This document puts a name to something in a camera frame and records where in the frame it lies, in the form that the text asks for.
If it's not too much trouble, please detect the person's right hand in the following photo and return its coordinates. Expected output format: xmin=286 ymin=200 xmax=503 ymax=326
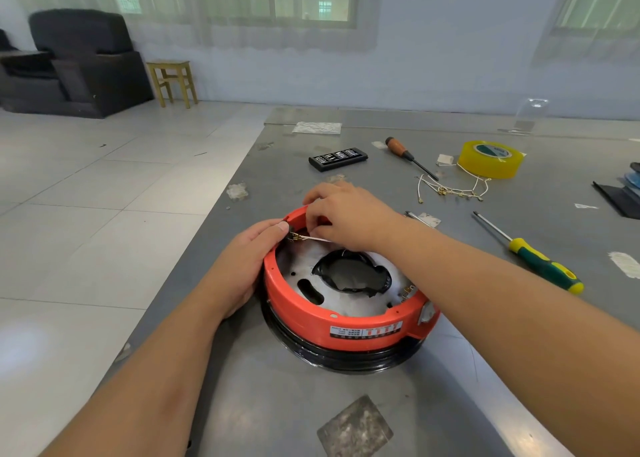
xmin=302 ymin=180 xmax=403 ymax=255

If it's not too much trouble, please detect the yellow tape roll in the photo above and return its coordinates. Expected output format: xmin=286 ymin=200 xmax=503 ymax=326
xmin=458 ymin=139 xmax=527 ymax=181

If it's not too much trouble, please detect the narrow white tape strip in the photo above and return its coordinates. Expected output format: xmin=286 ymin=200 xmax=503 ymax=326
xmin=609 ymin=252 xmax=640 ymax=280

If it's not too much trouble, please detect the crumpled white tape piece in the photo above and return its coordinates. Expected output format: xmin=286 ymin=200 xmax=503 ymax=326
xmin=405 ymin=210 xmax=441 ymax=229

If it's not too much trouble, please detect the person's right forearm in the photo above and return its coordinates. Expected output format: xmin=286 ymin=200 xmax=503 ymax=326
xmin=385 ymin=211 xmax=640 ymax=457

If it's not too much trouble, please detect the orange handle screwdriver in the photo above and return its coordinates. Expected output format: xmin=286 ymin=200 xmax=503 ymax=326
xmin=386 ymin=136 xmax=441 ymax=181

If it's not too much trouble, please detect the person's left hand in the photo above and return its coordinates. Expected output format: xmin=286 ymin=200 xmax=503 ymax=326
xmin=195 ymin=218 xmax=293 ymax=321

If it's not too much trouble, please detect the black remote control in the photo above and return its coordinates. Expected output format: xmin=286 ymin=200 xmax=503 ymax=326
xmin=308 ymin=147 xmax=369 ymax=173

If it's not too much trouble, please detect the green yellow handle screwdriver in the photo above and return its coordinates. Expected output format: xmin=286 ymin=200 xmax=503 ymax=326
xmin=472 ymin=210 xmax=585 ymax=296

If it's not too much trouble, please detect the black armchair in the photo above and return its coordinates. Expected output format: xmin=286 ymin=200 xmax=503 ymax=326
xmin=0 ymin=9 xmax=155 ymax=119

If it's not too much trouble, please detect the white paper sheet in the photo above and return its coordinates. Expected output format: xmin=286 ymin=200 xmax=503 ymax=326
xmin=292 ymin=121 xmax=343 ymax=135

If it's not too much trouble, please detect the small wooden stool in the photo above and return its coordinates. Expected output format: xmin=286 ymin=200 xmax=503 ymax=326
xmin=146 ymin=60 xmax=199 ymax=109

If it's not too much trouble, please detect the black flat plate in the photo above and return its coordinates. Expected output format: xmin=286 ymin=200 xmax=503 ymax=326
xmin=592 ymin=179 xmax=640 ymax=219

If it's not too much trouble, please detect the red round appliance base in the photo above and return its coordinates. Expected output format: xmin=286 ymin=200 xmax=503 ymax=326
xmin=262 ymin=203 xmax=441 ymax=375

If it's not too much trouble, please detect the person's left forearm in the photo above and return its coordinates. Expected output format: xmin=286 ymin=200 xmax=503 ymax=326
xmin=40 ymin=286 xmax=236 ymax=457

